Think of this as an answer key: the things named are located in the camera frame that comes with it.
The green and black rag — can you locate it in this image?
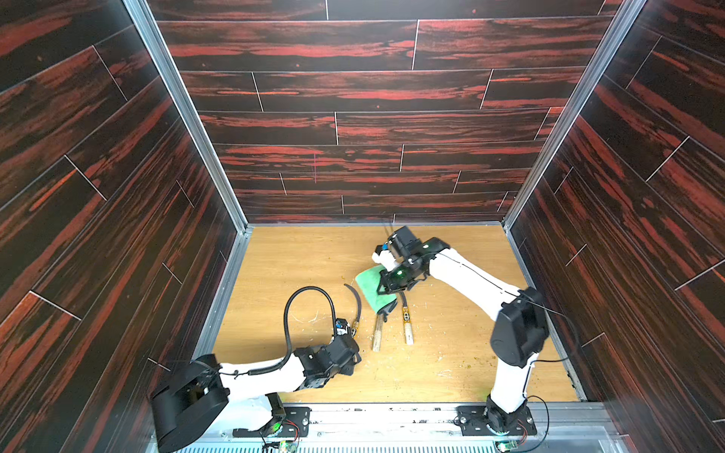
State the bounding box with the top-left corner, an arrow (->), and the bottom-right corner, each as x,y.
355,265 -> 398,322

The small sickle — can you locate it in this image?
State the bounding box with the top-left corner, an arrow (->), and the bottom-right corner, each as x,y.
344,283 -> 363,336
372,313 -> 387,352
398,293 -> 415,345

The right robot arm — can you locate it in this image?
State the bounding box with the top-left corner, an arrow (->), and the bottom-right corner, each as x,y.
372,226 -> 549,434

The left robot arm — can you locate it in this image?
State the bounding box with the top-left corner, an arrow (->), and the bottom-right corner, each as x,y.
149,334 -> 361,452

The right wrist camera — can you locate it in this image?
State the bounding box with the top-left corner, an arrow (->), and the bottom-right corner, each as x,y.
372,243 -> 400,272

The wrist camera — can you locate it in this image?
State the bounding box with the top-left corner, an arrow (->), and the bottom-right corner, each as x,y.
334,318 -> 351,336
372,243 -> 400,272

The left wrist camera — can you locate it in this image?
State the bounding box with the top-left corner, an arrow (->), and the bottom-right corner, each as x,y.
334,318 -> 351,336

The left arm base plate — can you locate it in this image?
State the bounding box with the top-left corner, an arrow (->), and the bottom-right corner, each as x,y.
232,406 -> 312,440

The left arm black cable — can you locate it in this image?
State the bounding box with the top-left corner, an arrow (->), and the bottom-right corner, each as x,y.
163,285 -> 339,381

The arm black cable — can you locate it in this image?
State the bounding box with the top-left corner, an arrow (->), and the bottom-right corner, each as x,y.
384,217 -> 582,453
163,285 -> 339,381

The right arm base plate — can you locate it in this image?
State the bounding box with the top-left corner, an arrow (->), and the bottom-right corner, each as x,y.
454,403 -> 537,437

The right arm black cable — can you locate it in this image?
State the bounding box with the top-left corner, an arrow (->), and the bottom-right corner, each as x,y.
384,217 -> 582,453

